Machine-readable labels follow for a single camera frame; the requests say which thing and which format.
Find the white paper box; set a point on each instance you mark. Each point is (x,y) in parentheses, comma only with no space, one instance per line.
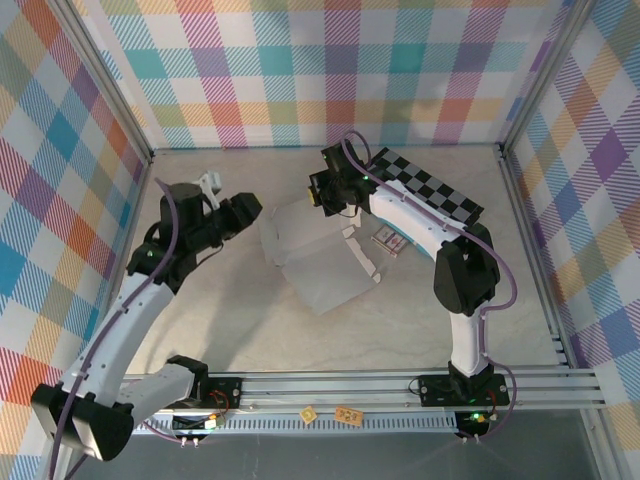
(315,260)

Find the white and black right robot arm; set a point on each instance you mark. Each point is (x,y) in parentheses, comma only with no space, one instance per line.
(415,220)

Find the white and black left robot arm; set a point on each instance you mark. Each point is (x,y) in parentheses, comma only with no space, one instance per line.
(135,310)

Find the red patterned card box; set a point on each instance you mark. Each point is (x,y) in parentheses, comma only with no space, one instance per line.
(390,241)

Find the black grey checkerboard panel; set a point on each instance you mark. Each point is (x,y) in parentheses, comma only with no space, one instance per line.
(440,195)

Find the black circuit board with connectors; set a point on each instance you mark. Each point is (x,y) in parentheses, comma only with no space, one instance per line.
(472,422)
(195,425)

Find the small yellow wooden tag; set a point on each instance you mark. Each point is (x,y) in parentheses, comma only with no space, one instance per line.
(308,415)

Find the orange wooden tag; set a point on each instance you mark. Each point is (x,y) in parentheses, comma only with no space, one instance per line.
(347,415)

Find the aluminium frame post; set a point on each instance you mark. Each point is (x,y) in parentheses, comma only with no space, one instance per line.
(106,80)
(545,75)

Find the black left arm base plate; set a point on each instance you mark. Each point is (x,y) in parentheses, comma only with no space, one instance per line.
(225,392)

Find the aluminium frame rail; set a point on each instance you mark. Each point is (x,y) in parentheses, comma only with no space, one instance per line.
(325,387)

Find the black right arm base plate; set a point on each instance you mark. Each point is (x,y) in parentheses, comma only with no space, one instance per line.
(435,390)

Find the aluminium lower frame leg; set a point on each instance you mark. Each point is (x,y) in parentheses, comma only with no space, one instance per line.
(600,445)

